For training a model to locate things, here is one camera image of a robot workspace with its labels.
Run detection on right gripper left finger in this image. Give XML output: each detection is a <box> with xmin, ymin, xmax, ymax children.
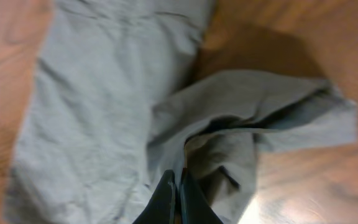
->
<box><xmin>133</xmin><ymin>170</ymin><xmax>176</xmax><ymax>224</ymax></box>

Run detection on grey shorts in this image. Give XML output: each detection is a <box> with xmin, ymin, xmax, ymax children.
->
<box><xmin>5</xmin><ymin>0</ymin><xmax>357</xmax><ymax>224</ymax></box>

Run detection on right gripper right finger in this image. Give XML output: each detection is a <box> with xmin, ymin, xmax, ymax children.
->
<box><xmin>180</xmin><ymin>168</ymin><xmax>223</xmax><ymax>224</ymax></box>

